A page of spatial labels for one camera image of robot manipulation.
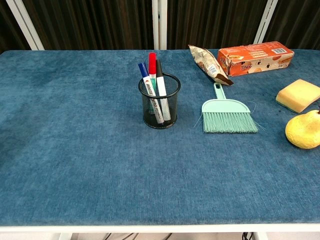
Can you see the black mesh pen holder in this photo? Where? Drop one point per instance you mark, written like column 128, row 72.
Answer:
column 160, row 117

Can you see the yellow sponge block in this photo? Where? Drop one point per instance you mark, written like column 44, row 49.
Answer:
column 298, row 95

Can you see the white metal frame post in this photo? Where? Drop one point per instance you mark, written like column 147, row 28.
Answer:
column 159, row 23
column 25, row 23
column 266, row 21

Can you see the black cap whiteboard marker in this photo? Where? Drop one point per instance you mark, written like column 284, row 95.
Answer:
column 160, row 82

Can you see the brown patterned snack bag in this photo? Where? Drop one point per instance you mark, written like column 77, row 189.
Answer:
column 208, row 65

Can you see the orange cardboard snack box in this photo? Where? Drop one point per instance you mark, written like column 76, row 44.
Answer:
column 255, row 58

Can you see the blue cap whiteboard marker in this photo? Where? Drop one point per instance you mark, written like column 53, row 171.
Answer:
column 147, row 80

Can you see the mint green hand brush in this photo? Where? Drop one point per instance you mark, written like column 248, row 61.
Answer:
column 226, row 112

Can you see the red cap whiteboard marker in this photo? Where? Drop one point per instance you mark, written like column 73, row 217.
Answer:
column 152, row 66

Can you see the blue velvet tablecloth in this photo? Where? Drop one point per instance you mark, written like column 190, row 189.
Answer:
column 100, row 150

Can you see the yellow pear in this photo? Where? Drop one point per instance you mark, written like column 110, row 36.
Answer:
column 303, row 131

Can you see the white table frame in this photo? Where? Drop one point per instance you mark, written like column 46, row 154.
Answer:
column 160, row 228

